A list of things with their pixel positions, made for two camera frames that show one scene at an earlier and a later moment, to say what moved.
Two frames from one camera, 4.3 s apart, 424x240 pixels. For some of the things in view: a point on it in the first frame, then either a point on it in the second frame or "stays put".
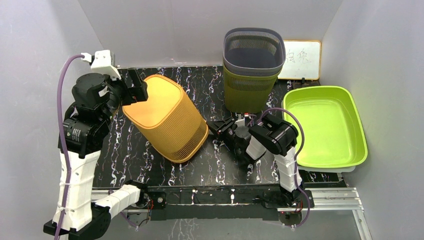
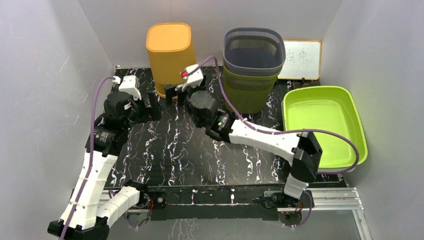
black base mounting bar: (215, 202) stays put
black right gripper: (220, 127) to (172, 91)
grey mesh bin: (254, 51) stays put
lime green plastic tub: (334, 134) stays put
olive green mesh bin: (247, 94) stays put
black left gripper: (137, 93) to (153, 113)
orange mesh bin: (168, 120) to (172, 50)
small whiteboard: (303, 60) stays put
